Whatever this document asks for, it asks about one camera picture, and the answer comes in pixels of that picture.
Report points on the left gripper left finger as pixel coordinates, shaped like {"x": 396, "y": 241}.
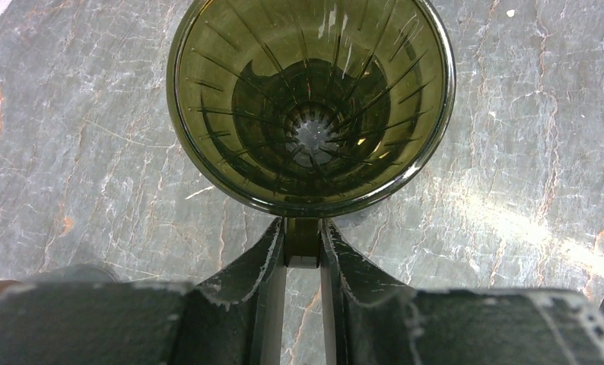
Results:
{"x": 233, "y": 317}

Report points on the dark green glass dripper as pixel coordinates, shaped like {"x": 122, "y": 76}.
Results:
{"x": 309, "y": 110}

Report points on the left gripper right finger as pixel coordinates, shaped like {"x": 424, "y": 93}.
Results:
{"x": 369, "y": 317}

